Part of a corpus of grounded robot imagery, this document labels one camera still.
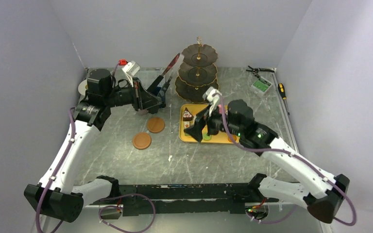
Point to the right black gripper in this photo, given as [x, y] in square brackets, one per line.
[195, 129]

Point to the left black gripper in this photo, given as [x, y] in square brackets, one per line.
[142, 99]

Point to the three-tier black dessert stand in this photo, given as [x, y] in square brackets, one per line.
[197, 73]

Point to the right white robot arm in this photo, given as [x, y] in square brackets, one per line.
[318, 191]

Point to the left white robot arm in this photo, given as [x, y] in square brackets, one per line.
[55, 195]

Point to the dark blue mug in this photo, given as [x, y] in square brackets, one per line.
[162, 94]

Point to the yellow serving tray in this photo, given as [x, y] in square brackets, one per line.
[219, 138]

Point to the green macaron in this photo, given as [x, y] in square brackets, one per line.
[206, 137]

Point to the orange macaron right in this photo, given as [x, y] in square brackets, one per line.
[232, 139]

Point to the mauve mug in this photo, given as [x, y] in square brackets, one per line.
[142, 112]

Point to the chocolate triangle cake slice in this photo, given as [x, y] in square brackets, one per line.
[187, 116]

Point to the wooden coaster far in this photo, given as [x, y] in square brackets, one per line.
[155, 125]

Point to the wooden coaster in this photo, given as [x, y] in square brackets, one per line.
[141, 140]
[155, 125]

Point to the wooden coaster near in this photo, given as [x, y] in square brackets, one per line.
[141, 140]

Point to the green white device box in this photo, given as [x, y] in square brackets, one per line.
[261, 86]

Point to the black pliers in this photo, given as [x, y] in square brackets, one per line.
[256, 71]

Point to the yellow black screwdriver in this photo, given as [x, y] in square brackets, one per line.
[283, 96]

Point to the white tape roll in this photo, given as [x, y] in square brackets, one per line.
[82, 87]

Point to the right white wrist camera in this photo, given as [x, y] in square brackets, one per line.
[212, 95]

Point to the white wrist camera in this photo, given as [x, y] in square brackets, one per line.
[212, 95]
[130, 70]

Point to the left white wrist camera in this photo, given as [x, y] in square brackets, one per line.
[130, 70]

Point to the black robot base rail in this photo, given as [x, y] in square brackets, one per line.
[233, 198]

